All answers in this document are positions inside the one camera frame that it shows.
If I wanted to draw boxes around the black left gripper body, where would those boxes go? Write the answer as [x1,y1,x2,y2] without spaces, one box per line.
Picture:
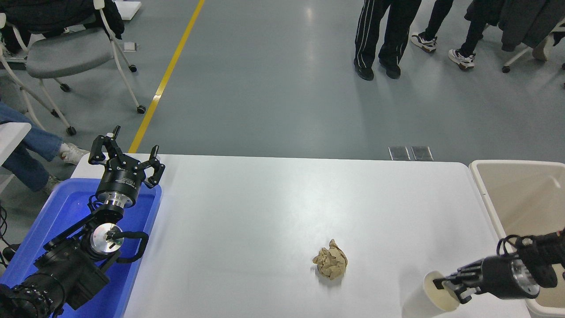
[96,155,147,201]

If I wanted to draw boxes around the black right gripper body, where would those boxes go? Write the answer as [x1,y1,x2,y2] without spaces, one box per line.
[482,255,520,299]

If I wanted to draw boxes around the white paper cup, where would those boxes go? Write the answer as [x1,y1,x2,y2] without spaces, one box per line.
[402,271,461,318]

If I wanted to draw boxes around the blue plastic tray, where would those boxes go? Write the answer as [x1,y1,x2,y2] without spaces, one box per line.
[0,178,162,318]

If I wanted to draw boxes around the seated person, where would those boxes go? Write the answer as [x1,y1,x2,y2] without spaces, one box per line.
[0,102,90,196]

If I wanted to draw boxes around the large pale plastic bin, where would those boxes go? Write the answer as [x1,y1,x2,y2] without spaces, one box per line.
[469,159,565,318]

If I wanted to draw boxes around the small white table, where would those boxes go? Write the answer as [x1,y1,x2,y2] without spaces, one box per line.
[0,123,32,167]

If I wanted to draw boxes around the grey white rolling chair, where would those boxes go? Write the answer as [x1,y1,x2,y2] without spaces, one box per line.
[0,0,147,136]

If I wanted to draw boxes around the crumpled tan paper ball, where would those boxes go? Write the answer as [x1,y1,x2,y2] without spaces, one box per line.
[313,239,348,280]

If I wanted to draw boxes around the white flat board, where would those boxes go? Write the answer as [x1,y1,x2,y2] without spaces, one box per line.
[114,0,142,21]

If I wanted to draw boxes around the black jacket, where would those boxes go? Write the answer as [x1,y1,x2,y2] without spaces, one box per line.
[0,0,125,54]

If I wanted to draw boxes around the beige bag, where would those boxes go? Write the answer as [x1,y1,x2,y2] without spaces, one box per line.
[532,34,555,62]

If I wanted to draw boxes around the walking person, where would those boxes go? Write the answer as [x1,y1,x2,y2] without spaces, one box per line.
[411,0,491,71]

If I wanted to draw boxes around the standing person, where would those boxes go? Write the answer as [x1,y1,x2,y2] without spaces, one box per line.
[353,0,422,81]

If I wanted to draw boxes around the dark grey coats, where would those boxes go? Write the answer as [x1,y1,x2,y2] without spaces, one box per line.
[486,0,565,53]

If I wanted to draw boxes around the thin black cable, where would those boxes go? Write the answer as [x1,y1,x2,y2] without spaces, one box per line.
[0,206,8,266]

